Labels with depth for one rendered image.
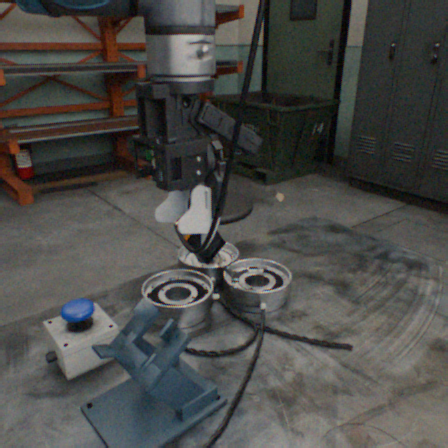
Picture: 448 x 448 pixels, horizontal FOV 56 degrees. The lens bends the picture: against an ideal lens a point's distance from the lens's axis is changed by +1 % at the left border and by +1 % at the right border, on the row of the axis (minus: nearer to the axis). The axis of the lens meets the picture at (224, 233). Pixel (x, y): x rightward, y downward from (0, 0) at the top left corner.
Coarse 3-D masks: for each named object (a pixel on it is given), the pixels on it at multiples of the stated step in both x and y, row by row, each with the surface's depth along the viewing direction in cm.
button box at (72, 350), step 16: (96, 304) 57; (48, 320) 54; (64, 320) 54; (96, 320) 54; (48, 336) 53; (64, 336) 51; (80, 336) 51; (96, 336) 51; (112, 336) 52; (64, 352) 49; (80, 352) 50; (64, 368) 50; (80, 368) 51
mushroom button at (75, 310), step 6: (72, 300) 53; (78, 300) 53; (84, 300) 53; (90, 300) 53; (66, 306) 52; (72, 306) 52; (78, 306) 52; (84, 306) 52; (90, 306) 52; (66, 312) 51; (72, 312) 51; (78, 312) 51; (84, 312) 51; (90, 312) 51; (66, 318) 51; (72, 318) 50; (78, 318) 50; (84, 318) 51; (78, 324) 52
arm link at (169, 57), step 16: (160, 48) 43; (176, 48) 43; (192, 48) 43; (208, 48) 44; (160, 64) 44; (176, 64) 43; (192, 64) 43; (208, 64) 45; (160, 80) 45; (176, 80) 44; (192, 80) 45
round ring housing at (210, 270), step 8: (184, 248) 74; (224, 248) 76; (232, 248) 74; (184, 256) 73; (232, 256) 73; (184, 264) 69; (192, 264) 68; (200, 264) 71; (208, 264) 70; (216, 264) 70; (200, 272) 68; (208, 272) 68; (216, 272) 68; (216, 280) 68
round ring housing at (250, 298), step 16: (224, 272) 66; (256, 272) 68; (288, 272) 66; (224, 288) 65; (240, 288) 62; (256, 288) 64; (288, 288) 63; (240, 304) 63; (256, 304) 61; (272, 304) 62
